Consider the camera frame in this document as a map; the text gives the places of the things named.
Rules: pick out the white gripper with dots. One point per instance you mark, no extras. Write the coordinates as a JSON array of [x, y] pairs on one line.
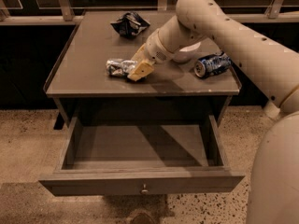
[[154, 49]]

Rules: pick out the silver redbull can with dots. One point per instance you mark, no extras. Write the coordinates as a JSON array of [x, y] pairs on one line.
[[120, 67]]

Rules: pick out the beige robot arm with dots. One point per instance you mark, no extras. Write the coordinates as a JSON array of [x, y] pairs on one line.
[[274, 69]]

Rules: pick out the blue pepsi can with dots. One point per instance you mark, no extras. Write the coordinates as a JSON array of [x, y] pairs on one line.
[[212, 65]]

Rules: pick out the open grey top drawer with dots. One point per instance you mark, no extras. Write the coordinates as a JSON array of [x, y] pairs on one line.
[[111, 159]]

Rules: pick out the metal drawer knob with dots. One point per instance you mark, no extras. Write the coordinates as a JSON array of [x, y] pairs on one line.
[[144, 190]]

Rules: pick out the crumpled dark chip bag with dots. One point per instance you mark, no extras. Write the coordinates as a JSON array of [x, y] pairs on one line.
[[130, 24]]

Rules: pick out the white ceramic bowl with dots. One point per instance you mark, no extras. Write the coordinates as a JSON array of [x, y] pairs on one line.
[[185, 54]]

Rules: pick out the grey wooden cabinet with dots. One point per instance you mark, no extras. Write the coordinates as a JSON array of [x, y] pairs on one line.
[[172, 93]]

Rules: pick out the metal railing frame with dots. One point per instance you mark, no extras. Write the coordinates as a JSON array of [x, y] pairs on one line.
[[56, 12]]

